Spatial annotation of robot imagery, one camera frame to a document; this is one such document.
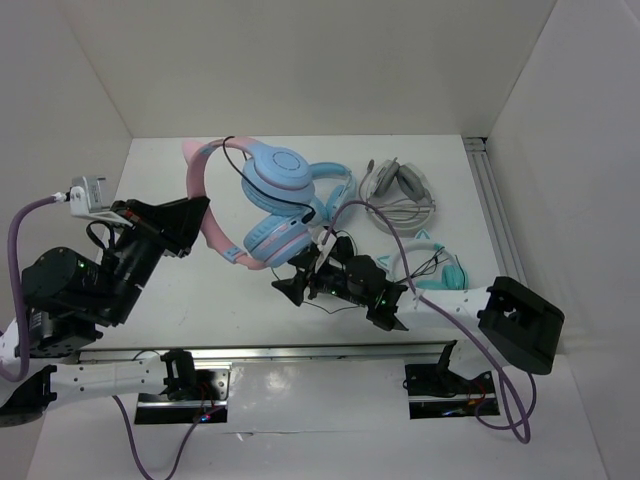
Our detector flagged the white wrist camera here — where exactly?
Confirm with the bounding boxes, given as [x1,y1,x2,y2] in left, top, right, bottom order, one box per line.
[69,175,112,221]
[311,226,336,263]

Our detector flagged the aluminium rail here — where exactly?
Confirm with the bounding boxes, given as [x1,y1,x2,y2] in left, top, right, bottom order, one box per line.
[462,137,528,286]
[73,341,453,363]

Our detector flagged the white teal cat-ear headphones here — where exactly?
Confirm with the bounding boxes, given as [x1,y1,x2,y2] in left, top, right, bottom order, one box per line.
[374,229,470,290]

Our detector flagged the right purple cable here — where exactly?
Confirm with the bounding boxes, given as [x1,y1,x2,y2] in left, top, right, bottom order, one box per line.
[309,198,537,444]

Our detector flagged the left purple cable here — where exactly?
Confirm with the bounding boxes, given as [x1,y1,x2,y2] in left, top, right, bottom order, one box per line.
[0,194,221,480]

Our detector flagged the small black on-ear headphones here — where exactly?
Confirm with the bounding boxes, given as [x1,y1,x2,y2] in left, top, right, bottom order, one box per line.
[304,230,358,315]

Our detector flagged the pink blue cat-ear headphones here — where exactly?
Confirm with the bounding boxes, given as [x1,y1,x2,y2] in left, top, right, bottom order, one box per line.
[182,137,315,270]

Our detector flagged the aluminium rail front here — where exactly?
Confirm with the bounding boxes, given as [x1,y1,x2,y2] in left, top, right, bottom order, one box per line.
[73,341,453,363]

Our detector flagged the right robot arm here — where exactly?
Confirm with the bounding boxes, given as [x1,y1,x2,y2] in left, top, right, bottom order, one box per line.
[272,246,565,392]

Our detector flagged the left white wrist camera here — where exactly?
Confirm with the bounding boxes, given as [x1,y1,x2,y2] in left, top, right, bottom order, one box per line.
[69,175,112,221]

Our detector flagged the white grey gaming headset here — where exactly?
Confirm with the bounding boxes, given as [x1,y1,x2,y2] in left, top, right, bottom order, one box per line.
[358,157,436,238]

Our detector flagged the black headphone audio cable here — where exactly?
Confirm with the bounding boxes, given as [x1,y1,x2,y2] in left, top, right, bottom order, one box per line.
[221,135,361,316]

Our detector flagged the aluminium rail right side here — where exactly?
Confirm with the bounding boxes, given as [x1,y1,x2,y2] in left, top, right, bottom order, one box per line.
[462,137,528,286]

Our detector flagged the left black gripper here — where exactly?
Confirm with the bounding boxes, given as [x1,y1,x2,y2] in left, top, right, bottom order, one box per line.
[99,194,214,324]

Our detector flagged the purple cable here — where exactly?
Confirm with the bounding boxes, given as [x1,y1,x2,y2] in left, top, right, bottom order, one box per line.
[0,194,221,480]
[309,198,537,444]

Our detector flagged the light blue over-ear headphones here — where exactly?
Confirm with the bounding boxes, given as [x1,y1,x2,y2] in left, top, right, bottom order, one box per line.
[309,162,357,226]

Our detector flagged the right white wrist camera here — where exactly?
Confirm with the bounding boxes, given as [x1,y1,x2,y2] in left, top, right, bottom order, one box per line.
[311,226,336,263]

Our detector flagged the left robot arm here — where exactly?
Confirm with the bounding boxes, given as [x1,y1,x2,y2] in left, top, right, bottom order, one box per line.
[1,197,209,427]

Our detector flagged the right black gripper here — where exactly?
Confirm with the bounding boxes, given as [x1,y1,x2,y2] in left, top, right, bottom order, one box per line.
[271,248,370,307]

